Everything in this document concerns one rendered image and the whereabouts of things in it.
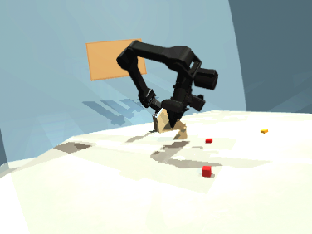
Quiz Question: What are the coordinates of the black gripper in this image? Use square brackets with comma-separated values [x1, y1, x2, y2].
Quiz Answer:
[161, 82, 193, 128]

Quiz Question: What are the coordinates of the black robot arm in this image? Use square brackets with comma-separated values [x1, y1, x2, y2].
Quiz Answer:
[116, 40, 218, 113]

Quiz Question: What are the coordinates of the small red cube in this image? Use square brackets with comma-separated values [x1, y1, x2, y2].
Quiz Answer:
[202, 166, 212, 178]

